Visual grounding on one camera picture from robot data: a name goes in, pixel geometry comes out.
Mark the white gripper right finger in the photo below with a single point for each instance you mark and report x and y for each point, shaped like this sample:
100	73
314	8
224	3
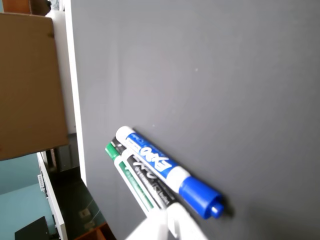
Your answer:
185	225

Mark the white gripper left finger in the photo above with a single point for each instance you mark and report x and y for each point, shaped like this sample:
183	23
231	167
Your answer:
155	227

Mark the black dry erase marker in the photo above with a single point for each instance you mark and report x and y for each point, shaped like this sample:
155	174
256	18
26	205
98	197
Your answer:
146	175

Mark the green dry erase marker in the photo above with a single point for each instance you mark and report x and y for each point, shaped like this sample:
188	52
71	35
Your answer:
130	177

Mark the blue dry erase marker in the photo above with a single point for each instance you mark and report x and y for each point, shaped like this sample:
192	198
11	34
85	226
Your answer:
160	160

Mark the white furniture panel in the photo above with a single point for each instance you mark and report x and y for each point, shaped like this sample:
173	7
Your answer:
56	207

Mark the black box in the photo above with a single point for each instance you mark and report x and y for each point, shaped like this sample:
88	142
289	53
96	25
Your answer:
32	230

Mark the grey rectangular mat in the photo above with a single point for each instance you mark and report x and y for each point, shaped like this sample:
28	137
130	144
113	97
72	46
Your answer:
200	87

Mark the brown cardboard box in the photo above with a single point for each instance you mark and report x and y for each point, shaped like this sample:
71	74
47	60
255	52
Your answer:
27	87

